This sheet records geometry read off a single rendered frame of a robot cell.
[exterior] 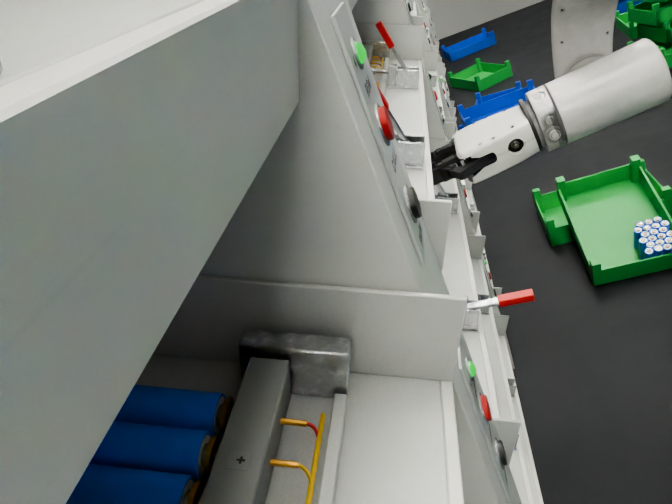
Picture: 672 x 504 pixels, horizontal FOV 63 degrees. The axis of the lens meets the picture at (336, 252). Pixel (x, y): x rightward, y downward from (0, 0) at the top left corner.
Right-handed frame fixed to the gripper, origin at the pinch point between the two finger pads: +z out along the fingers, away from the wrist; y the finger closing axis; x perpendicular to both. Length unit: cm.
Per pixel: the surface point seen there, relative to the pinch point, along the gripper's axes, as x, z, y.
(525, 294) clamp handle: -5.9, -7.5, -26.9
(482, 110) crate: -47, -9, 153
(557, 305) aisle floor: -57, -9, 33
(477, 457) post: 5, -4, -54
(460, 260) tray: -7.3, -1.1, -14.1
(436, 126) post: 0.2, -2.5, 15.9
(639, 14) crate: -46, -78, 178
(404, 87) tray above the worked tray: 12.6, -2.6, -1.4
